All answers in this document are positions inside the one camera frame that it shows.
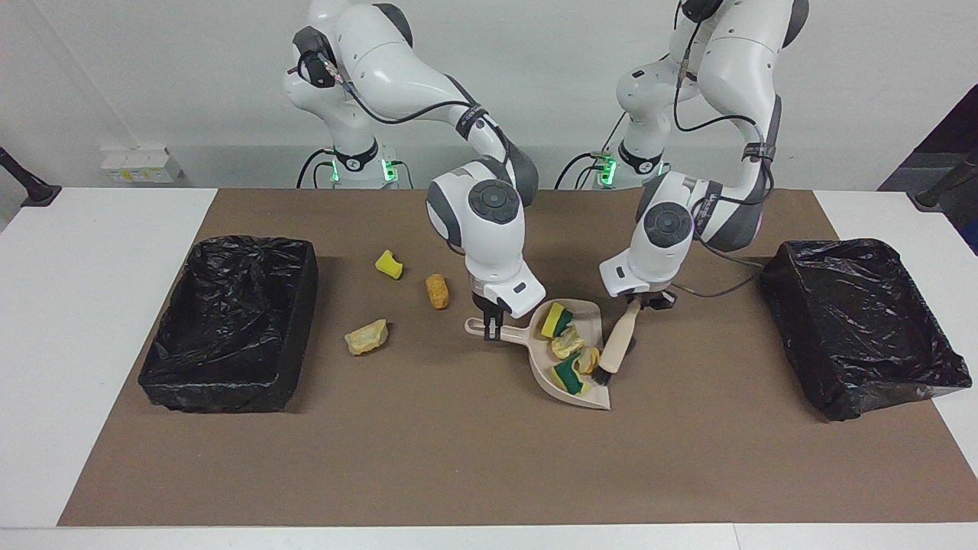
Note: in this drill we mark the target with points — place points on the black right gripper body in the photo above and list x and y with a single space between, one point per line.
493 304

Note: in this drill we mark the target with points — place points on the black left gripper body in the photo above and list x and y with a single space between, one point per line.
651 294

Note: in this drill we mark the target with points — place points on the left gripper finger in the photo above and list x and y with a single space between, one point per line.
666 302
633 302

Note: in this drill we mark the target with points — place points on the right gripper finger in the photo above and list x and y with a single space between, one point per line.
487 325
500 325

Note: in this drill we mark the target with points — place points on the beige brush with black bristles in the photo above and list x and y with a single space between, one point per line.
617 344

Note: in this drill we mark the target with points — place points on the beige plastic dustpan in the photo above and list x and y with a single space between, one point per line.
584 315

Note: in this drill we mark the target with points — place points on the yellow green sponge piece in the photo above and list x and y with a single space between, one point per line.
569 376
554 319
388 265

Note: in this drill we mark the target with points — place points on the brown oval bread roll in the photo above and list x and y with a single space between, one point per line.
438 292

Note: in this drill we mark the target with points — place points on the orange striped bread piece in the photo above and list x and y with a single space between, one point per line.
590 359
567 345

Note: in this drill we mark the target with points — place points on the pale bread crust chunk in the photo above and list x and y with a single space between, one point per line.
367 338

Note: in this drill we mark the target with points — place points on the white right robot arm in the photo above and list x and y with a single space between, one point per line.
489 229

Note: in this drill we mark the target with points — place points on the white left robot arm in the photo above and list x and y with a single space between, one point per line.
733 61

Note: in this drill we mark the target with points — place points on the black bag lined bin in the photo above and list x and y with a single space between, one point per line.
856 328
229 328

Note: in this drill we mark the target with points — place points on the brown table mat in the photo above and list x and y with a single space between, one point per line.
382 458

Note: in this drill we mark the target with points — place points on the black stand pole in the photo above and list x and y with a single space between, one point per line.
943 187
30 187

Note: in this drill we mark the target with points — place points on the white wall power strip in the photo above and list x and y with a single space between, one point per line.
141 166

